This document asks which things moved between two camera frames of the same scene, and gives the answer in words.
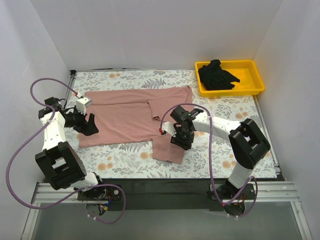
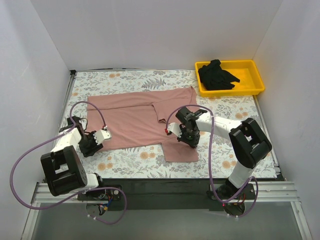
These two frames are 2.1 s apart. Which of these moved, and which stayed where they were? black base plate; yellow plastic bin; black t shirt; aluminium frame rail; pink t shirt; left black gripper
Moved: pink t shirt; left black gripper
Stayed: aluminium frame rail; yellow plastic bin; black t shirt; black base plate
